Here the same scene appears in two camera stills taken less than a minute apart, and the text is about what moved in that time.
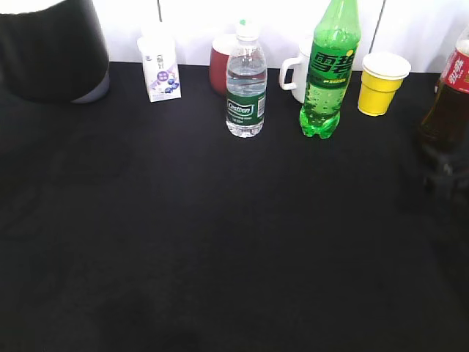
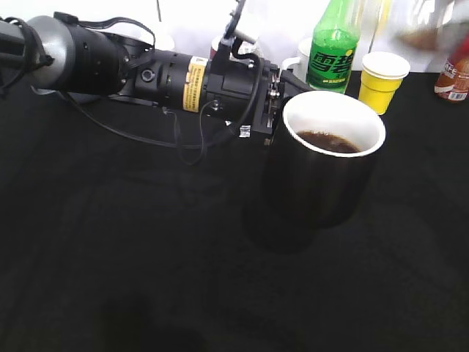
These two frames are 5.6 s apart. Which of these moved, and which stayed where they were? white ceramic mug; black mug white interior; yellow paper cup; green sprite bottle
Moved: black mug white interior
Stayed: green sprite bottle; yellow paper cup; white ceramic mug
